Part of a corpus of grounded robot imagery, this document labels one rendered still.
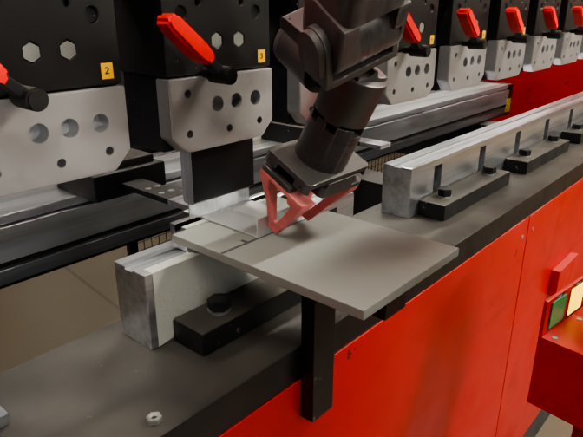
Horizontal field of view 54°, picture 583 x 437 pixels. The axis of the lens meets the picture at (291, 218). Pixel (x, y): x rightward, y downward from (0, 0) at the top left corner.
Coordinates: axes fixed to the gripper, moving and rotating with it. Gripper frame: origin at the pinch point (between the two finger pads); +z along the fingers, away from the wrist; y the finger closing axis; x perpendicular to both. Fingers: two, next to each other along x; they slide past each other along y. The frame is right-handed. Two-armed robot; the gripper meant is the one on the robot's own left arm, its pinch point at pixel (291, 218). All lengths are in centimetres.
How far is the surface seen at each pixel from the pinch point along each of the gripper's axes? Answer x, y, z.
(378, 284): 14.3, 4.9, -6.0
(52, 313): -111, -44, 173
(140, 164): -27.0, 0.0, 13.1
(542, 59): -12, -96, -5
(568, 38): -14, -113, -8
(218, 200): -9.6, 1.8, 4.9
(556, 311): 27.4, -36.6, 8.8
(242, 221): -4.5, 2.5, 3.6
